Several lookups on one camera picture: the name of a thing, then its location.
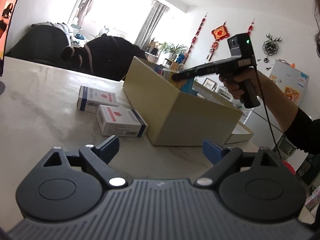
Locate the white marble desktop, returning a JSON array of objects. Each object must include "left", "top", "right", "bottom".
[{"left": 0, "top": 56, "right": 260, "bottom": 205}]

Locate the person's right forearm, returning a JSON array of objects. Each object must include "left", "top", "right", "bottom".
[{"left": 256, "top": 70, "right": 320, "bottom": 153}]

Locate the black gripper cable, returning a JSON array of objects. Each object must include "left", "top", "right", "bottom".
[{"left": 252, "top": 55, "right": 282, "bottom": 160}]

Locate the white strawberry medicine box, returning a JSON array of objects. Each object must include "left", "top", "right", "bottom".
[
  {"left": 96, "top": 104, "right": 148, "bottom": 138},
  {"left": 77, "top": 85, "right": 119, "bottom": 111}
]

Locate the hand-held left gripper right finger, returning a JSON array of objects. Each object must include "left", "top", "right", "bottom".
[{"left": 195, "top": 138, "right": 284, "bottom": 187}]

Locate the smartphone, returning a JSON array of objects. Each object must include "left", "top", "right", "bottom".
[{"left": 0, "top": 0, "right": 21, "bottom": 77}]

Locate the beige cardboard box lid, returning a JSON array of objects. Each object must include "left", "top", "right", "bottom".
[{"left": 224, "top": 121, "right": 255, "bottom": 145}]

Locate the beige cardboard box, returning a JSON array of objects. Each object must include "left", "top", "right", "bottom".
[{"left": 123, "top": 56, "right": 243, "bottom": 146}]

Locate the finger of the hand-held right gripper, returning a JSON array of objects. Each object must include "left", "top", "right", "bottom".
[{"left": 172, "top": 66, "right": 199, "bottom": 81}]

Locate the framed picture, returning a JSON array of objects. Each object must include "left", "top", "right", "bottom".
[{"left": 202, "top": 78, "right": 216, "bottom": 91}]

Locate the grey sofa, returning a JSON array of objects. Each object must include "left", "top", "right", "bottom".
[{"left": 5, "top": 22, "right": 75, "bottom": 67}]

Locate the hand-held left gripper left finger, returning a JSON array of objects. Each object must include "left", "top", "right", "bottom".
[{"left": 42, "top": 135, "right": 127, "bottom": 187}]

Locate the white printer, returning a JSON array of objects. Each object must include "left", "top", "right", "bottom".
[{"left": 216, "top": 85, "right": 232, "bottom": 100}]

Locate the person's right hand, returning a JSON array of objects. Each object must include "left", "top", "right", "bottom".
[{"left": 219, "top": 68, "right": 266, "bottom": 100}]

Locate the potted green plant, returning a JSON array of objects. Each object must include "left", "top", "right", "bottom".
[{"left": 160, "top": 42, "right": 187, "bottom": 60}]

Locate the colourful fridge poster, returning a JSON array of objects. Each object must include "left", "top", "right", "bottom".
[{"left": 285, "top": 86, "right": 300, "bottom": 103}]

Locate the storage trolley rack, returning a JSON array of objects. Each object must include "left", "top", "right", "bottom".
[{"left": 277, "top": 132, "right": 296, "bottom": 157}]

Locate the red firecracker string decoration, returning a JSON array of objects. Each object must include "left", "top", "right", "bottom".
[
  {"left": 246, "top": 17, "right": 256, "bottom": 37},
  {"left": 186, "top": 12, "right": 208, "bottom": 55}
]

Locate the red Chinese knot decoration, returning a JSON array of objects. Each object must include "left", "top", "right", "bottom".
[{"left": 209, "top": 21, "right": 232, "bottom": 60}]

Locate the person's dark hair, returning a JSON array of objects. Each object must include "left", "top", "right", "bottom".
[{"left": 309, "top": 0, "right": 320, "bottom": 57}]

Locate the black fleece jacket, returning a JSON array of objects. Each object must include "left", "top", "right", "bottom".
[{"left": 61, "top": 33, "right": 148, "bottom": 82}]

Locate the white refrigerator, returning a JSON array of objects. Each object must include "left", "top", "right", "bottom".
[{"left": 267, "top": 59, "right": 310, "bottom": 135}]

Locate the antler wall clock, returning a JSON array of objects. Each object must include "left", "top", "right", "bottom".
[{"left": 262, "top": 33, "right": 283, "bottom": 55}]

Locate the grey curtain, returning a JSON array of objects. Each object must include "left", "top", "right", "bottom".
[{"left": 135, "top": 0, "right": 170, "bottom": 50}]

